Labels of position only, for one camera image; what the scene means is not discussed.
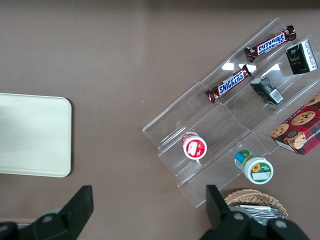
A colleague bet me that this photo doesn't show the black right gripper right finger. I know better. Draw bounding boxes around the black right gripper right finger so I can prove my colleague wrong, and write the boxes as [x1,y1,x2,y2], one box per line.
[198,184,311,240]

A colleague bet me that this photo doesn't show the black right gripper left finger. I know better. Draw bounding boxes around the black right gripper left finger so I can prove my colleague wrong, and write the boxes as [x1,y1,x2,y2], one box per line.
[0,185,95,240]

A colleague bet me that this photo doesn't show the woven wicker basket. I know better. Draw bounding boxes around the woven wicker basket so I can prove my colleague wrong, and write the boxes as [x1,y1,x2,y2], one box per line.
[223,188,289,219]

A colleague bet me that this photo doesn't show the silver foil wrapped sandwich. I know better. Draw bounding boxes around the silver foil wrapped sandwich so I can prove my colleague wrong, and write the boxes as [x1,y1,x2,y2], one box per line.
[231,204,286,226]

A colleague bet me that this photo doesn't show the cream plastic tray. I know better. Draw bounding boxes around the cream plastic tray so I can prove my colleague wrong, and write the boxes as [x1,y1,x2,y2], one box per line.
[0,92,73,178]

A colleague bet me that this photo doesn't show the green lidded yogurt cup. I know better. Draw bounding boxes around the green lidded yogurt cup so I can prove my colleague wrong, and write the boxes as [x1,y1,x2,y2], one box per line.
[234,149,274,185]

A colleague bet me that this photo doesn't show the red lidded yogurt cup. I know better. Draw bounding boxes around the red lidded yogurt cup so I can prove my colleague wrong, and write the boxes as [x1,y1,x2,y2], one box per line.
[181,131,208,160]

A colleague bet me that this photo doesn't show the clear acrylic stepped display stand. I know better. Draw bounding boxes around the clear acrylic stepped display stand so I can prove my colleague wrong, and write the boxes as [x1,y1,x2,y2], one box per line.
[141,17,320,209]

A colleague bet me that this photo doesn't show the red tartan cookie box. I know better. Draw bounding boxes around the red tartan cookie box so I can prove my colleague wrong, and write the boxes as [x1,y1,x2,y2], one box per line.
[270,92,320,156]

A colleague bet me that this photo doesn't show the Snickers chocolate bar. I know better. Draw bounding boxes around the Snickers chocolate bar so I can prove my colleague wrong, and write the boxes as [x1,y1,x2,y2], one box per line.
[244,25,298,63]
[204,63,253,104]

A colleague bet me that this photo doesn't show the dark green drink carton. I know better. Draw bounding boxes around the dark green drink carton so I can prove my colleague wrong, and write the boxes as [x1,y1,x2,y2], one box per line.
[285,39,319,76]
[249,76,285,106]

